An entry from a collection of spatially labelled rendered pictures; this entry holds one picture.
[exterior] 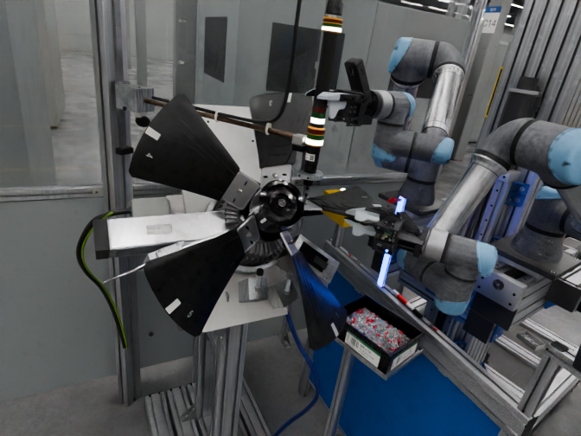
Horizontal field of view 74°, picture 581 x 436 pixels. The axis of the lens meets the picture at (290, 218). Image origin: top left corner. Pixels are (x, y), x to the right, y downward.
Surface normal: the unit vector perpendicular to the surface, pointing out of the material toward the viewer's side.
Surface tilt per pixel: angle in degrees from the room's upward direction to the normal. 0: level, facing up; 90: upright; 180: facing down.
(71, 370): 90
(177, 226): 50
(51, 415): 0
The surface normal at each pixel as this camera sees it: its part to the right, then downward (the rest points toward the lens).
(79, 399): 0.13, -0.91
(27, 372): 0.45, 0.41
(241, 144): 0.42, -0.26
